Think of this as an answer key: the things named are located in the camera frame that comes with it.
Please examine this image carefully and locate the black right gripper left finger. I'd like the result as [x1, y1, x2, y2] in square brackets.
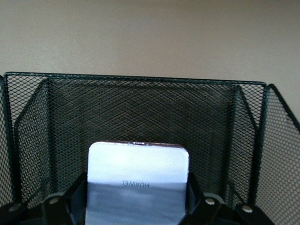
[0, 172, 89, 225]

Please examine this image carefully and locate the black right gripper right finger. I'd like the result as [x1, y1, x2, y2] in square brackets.
[185, 172, 275, 225]

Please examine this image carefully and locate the black wire mesh basket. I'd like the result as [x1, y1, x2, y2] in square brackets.
[0, 71, 300, 225]

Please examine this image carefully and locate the pale lilac Huawei flip phone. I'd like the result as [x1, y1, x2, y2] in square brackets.
[84, 140, 190, 225]

